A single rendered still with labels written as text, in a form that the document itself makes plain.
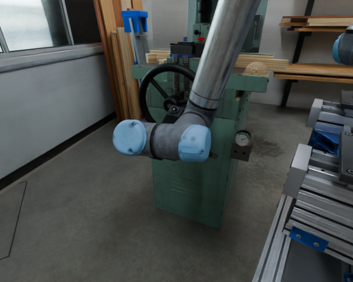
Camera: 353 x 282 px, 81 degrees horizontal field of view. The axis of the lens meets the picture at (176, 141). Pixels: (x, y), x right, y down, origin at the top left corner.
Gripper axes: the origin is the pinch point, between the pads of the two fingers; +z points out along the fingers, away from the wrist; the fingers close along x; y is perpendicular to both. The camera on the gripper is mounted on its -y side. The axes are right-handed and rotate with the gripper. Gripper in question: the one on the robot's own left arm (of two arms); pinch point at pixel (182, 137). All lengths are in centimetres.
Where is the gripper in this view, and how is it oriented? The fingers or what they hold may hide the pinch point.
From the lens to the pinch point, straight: 74.3
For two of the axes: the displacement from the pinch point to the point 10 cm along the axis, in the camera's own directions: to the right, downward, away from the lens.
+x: 9.2, 2.0, -3.5
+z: 3.4, 0.5, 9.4
